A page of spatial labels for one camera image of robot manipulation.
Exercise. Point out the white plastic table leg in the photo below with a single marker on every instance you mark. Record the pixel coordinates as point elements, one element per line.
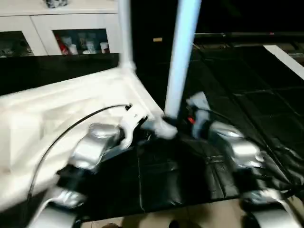
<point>126,31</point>
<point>183,59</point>

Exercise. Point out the white plastic table top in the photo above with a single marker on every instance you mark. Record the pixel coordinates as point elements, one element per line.
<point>47,107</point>

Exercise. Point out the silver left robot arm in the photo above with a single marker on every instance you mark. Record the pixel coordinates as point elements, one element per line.
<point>92,147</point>

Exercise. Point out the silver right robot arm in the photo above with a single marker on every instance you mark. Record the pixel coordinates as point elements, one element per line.
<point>244,152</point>

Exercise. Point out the black work mat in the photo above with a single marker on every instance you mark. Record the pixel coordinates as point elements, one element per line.
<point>237,95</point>

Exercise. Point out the small yellow label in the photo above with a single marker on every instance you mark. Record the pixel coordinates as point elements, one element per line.
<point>157,39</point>

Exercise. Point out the dark right robot foot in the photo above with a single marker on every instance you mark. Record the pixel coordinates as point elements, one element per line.
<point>173,224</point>

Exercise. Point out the dark robot foot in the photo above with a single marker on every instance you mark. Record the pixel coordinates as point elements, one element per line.
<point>111,225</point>
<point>173,224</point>

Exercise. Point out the dark left robot foot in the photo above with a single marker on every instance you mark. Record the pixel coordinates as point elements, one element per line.
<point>111,225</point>

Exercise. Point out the dark blue black cabinet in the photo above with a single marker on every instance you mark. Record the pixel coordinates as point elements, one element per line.
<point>152,21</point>

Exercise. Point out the white board strip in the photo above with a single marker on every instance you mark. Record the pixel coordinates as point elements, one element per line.
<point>285,60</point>

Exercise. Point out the black television screen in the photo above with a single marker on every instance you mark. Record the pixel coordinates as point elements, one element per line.
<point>249,16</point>

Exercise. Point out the red white package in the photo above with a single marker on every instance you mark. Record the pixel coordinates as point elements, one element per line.
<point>61,45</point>

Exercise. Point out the brown television bench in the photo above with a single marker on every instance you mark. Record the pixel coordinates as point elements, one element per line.
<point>297,48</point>

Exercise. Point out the black grey bundle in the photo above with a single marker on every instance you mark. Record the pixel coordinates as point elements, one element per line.
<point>55,2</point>

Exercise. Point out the white glass-door cabinet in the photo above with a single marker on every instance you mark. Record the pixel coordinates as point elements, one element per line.
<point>23,21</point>

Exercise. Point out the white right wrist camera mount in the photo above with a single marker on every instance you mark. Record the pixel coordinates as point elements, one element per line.
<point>199,111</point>

